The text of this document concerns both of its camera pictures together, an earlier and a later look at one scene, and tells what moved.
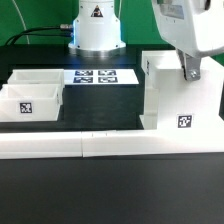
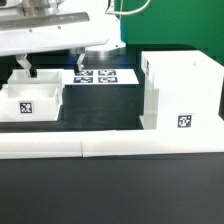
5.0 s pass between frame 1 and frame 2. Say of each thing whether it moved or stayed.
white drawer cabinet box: stayed
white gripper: moved
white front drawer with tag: stayed
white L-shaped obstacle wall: stayed
